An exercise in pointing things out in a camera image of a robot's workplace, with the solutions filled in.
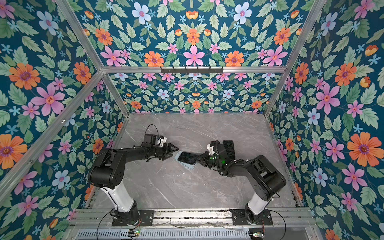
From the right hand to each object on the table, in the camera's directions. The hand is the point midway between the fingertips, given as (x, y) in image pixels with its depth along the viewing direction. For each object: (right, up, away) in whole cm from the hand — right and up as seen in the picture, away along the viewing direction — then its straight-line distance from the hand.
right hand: (194, 157), depth 86 cm
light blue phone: (-12, 0, +10) cm, 16 cm away
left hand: (-11, +5, +6) cm, 14 cm away
